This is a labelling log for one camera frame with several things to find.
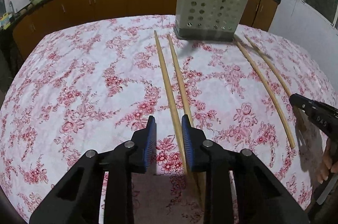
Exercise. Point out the wooden chopstick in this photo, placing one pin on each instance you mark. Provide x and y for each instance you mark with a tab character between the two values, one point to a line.
179	76
264	81
166	81
274	70

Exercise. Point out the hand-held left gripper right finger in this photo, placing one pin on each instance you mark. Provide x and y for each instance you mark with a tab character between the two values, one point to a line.
188	144

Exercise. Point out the yellow dish soap bottle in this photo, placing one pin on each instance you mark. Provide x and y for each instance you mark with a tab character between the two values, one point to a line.
5	21

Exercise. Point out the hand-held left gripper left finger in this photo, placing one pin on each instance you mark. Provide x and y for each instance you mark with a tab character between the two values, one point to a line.
150	144

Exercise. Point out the white perforated utensil holder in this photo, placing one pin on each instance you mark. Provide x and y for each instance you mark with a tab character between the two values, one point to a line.
211	2

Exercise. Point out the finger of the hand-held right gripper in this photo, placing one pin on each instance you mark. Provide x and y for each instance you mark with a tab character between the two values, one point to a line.
317	115

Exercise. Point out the floral tablecloth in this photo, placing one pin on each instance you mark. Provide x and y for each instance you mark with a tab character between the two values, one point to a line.
79	81

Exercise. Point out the metal faucet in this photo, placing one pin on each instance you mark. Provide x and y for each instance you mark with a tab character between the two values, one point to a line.
12	7

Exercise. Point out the person's right hand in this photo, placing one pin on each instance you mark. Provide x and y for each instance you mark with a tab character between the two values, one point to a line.
330	160

